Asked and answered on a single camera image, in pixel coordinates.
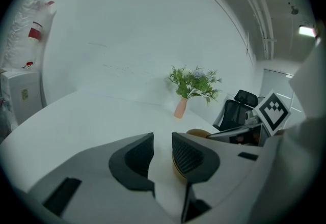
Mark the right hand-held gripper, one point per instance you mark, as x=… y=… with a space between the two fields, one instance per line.
x=272 y=112

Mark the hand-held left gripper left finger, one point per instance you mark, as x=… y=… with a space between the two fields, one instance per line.
x=132 y=164

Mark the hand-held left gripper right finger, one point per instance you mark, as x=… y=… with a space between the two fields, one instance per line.
x=193 y=159

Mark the brown bowl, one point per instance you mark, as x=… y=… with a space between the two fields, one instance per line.
x=179 y=173
x=198 y=133

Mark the black office chair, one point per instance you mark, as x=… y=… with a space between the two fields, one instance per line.
x=234 y=111

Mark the pink vase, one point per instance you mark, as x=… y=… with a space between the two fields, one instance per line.
x=181 y=108

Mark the artificial flower bunch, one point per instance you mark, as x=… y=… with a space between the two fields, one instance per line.
x=194 y=83

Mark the grey glass door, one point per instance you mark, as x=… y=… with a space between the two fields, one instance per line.
x=276 y=83

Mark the white ceiling pipes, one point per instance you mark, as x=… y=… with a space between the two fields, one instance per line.
x=267 y=27

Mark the rectangular ceiling light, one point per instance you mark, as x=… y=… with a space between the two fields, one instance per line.
x=306 y=31

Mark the white carton box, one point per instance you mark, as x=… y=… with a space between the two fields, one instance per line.
x=20 y=95

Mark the pile of plastic bags and boxes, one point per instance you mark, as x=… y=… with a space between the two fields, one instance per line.
x=23 y=37

